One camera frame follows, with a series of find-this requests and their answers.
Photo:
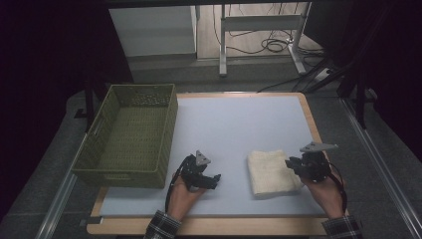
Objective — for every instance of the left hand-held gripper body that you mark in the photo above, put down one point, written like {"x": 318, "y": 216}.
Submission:
{"x": 197, "y": 176}

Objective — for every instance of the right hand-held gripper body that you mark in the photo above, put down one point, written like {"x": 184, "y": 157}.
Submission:
{"x": 315, "y": 166}

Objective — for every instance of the cream bear print cloth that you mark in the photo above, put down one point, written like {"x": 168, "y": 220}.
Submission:
{"x": 272, "y": 172}

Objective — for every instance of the green woven plastic basket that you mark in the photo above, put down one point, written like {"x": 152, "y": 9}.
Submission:
{"x": 129, "y": 139}

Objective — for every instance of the person's left hand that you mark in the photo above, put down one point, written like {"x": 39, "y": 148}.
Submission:
{"x": 182, "y": 200}

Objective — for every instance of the person's right hand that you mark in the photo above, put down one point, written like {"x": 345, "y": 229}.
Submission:
{"x": 328, "y": 195}

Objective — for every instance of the white power strip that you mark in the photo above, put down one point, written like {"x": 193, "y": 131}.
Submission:
{"x": 322, "y": 74}

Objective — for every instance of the black tripod stand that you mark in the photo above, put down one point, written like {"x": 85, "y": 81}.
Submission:
{"x": 360, "y": 83}

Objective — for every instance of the black metal stand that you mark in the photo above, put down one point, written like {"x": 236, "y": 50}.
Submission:
{"x": 89, "y": 106}

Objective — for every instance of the white cabinet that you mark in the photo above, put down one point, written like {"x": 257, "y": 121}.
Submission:
{"x": 152, "y": 31}

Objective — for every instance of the grey metal rail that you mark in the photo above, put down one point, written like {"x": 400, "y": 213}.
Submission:
{"x": 381, "y": 166}
{"x": 58, "y": 202}

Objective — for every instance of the black corner bracket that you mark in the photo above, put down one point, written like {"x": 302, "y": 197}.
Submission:
{"x": 91, "y": 220}

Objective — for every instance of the white metal desk frame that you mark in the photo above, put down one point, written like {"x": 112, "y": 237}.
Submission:
{"x": 258, "y": 23}

